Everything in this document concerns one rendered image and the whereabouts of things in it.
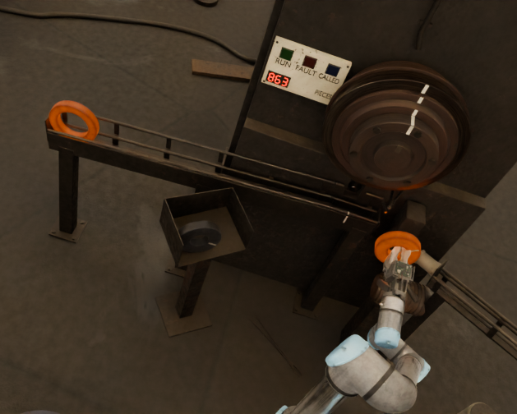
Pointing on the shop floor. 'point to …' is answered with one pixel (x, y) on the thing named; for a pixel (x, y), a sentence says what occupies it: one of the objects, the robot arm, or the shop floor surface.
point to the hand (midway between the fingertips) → (399, 246)
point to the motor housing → (363, 319)
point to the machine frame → (473, 209)
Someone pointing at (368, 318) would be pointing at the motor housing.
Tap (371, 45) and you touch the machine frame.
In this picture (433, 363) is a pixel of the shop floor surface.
